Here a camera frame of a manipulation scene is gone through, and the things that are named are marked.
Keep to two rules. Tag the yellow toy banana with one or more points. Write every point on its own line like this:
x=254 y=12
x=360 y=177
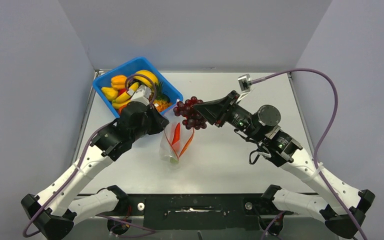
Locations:
x=127 y=94
x=118 y=105

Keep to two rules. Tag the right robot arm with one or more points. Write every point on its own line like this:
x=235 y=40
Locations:
x=341 y=207

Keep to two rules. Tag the dark purple toy grapes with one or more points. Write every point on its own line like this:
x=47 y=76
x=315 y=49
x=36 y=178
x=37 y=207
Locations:
x=192 y=118

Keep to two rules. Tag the blue plastic bin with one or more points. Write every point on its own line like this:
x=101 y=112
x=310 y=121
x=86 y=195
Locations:
x=128 y=68

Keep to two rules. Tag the orange toy carrot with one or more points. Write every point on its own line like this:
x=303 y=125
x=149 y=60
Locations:
x=175 y=143

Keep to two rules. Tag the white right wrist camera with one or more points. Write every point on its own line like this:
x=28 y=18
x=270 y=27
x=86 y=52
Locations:
x=245 y=84

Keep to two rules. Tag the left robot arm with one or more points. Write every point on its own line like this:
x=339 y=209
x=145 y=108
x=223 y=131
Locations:
x=55 y=210

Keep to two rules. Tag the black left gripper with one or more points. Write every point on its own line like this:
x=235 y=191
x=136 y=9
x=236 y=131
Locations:
x=160 y=122

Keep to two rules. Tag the orange toy bell pepper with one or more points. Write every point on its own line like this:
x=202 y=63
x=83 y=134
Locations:
x=118 y=82

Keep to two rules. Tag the yellow toy lemon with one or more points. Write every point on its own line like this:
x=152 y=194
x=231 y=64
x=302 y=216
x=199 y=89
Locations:
x=110 y=93

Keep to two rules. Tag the orange toy pineapple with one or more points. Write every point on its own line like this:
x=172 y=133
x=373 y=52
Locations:
x=162 y=101

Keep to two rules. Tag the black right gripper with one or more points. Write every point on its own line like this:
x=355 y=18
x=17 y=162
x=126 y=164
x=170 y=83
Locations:
x=215 y=111

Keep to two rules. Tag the yellow banana bunch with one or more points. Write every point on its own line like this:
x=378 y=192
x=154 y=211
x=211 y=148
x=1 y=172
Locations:
x=145 y=77

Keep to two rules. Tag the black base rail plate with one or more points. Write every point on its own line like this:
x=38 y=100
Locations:
x=197 y=211

